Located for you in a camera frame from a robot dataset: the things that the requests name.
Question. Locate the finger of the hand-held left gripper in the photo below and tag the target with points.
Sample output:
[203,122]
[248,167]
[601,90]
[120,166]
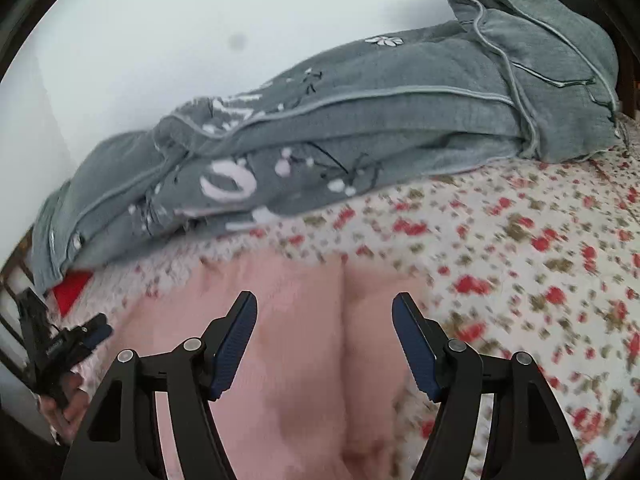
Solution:
[87,325]
[100,336]

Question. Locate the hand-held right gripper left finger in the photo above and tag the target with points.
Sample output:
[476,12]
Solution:
[232,345]

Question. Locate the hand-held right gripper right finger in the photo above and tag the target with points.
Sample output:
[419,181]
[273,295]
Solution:
[415,350]

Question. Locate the pink sweater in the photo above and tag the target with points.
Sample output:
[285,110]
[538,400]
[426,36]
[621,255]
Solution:
[300,360]

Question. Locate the person's left hand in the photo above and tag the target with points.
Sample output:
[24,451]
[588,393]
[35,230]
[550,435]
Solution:
[72,410]

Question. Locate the red pillow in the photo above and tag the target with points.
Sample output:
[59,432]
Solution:
[70,292]

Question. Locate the floral bed sheet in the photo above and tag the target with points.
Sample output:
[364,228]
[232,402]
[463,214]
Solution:
[525,260]

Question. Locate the grey printed quilt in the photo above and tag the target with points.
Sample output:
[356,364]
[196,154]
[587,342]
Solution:
[400,125]

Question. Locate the black cloth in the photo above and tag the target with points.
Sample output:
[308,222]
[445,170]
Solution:
[575,2]

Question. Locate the wooden bed frame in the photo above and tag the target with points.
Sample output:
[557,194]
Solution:
[11,275]

